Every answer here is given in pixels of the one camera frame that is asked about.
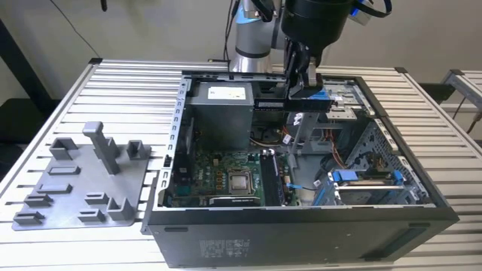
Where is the silver CPU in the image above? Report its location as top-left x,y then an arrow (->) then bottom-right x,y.
230,174 -> 251,193

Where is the black graphics card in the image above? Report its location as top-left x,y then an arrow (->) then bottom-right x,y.
203,194 -> 265,208

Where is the orange and yellow wire bundle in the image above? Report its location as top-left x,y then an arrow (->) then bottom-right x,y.
322,126 -> 350,170

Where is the grey power supply unit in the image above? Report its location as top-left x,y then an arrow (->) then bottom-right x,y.
186,81 -> 255,151

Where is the green Dell motherboard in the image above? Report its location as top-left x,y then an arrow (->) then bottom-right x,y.
163,149 -> 302,209

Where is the metal CPU socket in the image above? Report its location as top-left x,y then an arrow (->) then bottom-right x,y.
225,168 -> 258,199

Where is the grey plastic parts rack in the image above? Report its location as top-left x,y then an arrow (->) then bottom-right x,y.
11,121 -> 157,233

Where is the black hanging cable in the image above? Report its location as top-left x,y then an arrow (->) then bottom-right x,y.
222,0 -> 237,62

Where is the thin black wall cable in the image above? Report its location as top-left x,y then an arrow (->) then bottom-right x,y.
56,0 -> 99,60

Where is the metal slat side table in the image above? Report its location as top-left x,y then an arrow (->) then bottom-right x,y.
438,69 -> 482,113

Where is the open black PC case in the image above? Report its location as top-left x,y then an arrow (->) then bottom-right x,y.
139,68 -> 461,269

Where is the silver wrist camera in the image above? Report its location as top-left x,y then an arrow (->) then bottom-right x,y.
349,0 -> 374,27

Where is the hard disk in blue carrier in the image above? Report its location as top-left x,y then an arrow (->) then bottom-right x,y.
327,169 -> 408,199

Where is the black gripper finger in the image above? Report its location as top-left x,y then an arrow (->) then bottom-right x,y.
307,55 -> 326,89
283,38 -> 313,99

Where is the blue and black camera cable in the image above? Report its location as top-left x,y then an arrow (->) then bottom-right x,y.
361,0 -> 396,18

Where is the black wire with pull tab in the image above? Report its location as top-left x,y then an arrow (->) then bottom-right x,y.
286,180 -> 334,191

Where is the installed dark RAM stick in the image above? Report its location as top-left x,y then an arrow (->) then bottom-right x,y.
262,150 -> 283,206

